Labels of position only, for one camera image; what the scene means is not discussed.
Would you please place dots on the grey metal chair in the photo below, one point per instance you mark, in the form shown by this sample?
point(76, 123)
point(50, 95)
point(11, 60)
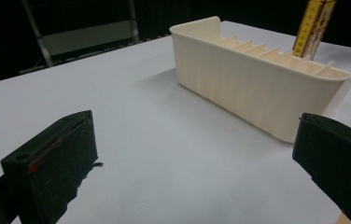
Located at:
point(80, 37)

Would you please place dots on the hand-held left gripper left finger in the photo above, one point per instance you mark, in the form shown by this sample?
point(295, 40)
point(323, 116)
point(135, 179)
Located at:
point(55, 161)

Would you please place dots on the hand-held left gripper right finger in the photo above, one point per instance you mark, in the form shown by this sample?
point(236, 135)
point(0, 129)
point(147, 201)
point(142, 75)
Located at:
point(338, 155)

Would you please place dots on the cream plastic divided organizer box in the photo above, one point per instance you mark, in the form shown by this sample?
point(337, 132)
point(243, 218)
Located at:
point(257, 84)

